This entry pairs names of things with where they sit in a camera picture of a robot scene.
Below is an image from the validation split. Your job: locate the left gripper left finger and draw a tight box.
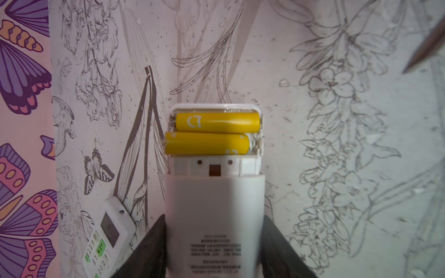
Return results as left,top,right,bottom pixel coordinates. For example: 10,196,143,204
112,214,167,278

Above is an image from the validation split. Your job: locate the white remote control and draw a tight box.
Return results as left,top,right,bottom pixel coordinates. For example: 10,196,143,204
165,103,265,278

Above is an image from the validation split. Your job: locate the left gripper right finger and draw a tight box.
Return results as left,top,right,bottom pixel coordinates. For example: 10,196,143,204
261,215,317,278

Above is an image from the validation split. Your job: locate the yellow battery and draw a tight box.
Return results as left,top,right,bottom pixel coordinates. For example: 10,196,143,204
164,132,250,155
175,112,261,133

